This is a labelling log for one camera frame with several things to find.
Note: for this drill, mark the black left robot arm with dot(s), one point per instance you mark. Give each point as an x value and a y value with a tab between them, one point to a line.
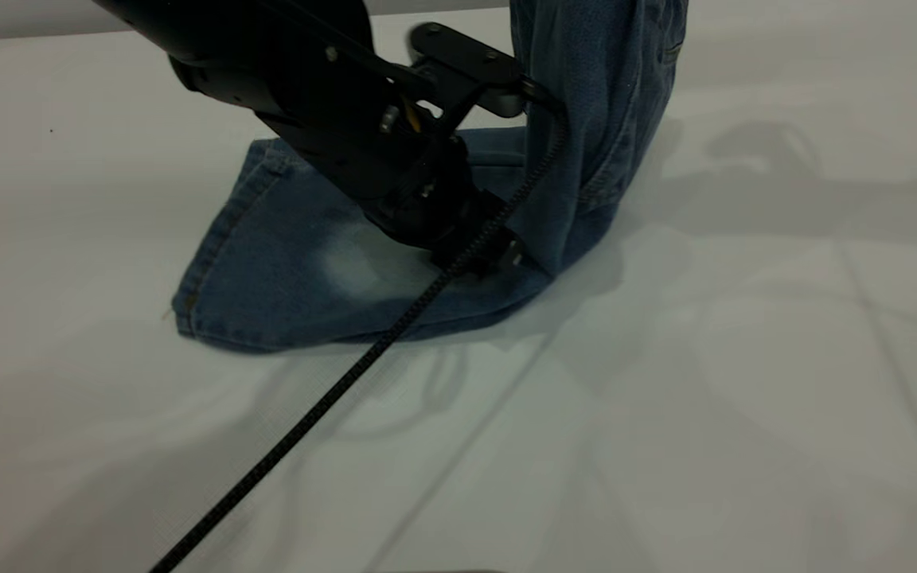
267	56

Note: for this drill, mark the black left camera mount bracket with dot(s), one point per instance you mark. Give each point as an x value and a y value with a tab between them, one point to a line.
466	52

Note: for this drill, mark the blue denim printed shorts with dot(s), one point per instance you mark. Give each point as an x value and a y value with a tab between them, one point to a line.
291	270

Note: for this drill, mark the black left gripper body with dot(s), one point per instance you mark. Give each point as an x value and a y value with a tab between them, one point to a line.
450	227

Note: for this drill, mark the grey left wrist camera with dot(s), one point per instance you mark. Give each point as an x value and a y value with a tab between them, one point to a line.
506	103

